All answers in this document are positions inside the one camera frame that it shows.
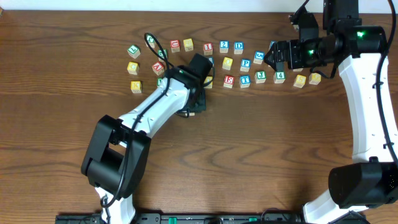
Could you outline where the yellow K block left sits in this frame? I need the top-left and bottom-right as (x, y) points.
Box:
(131, 81), (142, 93)

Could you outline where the blue L block centre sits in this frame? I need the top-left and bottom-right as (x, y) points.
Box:
(208, 57), (214, 67)

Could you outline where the blue D block centre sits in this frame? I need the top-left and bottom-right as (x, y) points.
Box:
(234, 42), (244, 55)

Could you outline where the yellow G block far right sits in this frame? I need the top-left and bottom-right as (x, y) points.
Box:
(308, 73), (322, 85)

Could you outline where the green L block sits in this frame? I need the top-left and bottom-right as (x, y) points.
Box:
(127, 45), (141, 58)

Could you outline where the yellow S block bottom right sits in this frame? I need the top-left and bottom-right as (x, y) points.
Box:
(293, 75), (307, 88)

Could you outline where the yellow S block top row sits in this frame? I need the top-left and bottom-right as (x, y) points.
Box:
(183, 39), (194, 52)

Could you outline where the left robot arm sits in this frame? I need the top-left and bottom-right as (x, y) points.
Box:
(81, 54), (213, 223)

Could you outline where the green J block far left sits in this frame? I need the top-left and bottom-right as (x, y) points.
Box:
(146, 35), (155, 49)

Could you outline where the green j block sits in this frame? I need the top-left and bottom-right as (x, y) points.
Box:
(146, 35), (155, 49)
(254, 71), (267, 84)

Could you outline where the green 4 block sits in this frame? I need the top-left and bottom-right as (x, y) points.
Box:
(274, 72), (286, 84)

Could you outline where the blue 5 block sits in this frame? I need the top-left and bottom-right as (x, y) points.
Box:
(253, 51), (265, 65)

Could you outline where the green J block right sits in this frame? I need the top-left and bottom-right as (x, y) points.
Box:
(254, 71), (267, 84)

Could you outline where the yellow O block bottom row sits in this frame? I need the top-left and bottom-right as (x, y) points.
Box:
(203, 76), (213, 88)

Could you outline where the blue D block right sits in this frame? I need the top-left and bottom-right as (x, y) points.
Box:
(269, 40), (276, 49)

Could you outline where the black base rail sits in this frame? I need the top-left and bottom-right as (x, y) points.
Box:
(55, 212), (367, 224)

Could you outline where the red U block top row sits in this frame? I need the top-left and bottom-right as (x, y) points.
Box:
(170, 40), (180, 53)

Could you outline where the yellow o block row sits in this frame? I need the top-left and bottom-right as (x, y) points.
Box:
(222, 57), (233, 70)
(203, 76), (213, 88)

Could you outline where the green Z block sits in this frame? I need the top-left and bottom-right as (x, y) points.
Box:
(157, 49), (167, 62)

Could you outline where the blue T block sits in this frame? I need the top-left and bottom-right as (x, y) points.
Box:
(239, 75), (251, 88)

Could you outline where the blue P block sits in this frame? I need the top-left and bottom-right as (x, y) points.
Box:
(240, 58), (251, 72)

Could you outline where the yellow O block middle row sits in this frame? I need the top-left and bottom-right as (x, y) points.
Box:
(222, 57), (233, 70)

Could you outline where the red I block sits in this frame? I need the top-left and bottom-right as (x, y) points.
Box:
(203, 42), (213, 55)

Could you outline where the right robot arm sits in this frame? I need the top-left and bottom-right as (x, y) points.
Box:
(264, 1), (397, 223)

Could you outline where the red A block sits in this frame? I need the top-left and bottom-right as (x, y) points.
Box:
(152, 61), (165, 76)

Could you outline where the blue 2 block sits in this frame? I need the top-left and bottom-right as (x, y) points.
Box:
(220, 40), (229, 54)

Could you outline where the blue d block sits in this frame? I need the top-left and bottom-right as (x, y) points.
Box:
(269, 40), (276, 49)
(234, 42), (244, 55)

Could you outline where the red E block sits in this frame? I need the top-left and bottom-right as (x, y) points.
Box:
(223, 75), (235, 88)

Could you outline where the yellow C block left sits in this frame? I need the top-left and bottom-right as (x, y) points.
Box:
(127, 62), (139, 75)

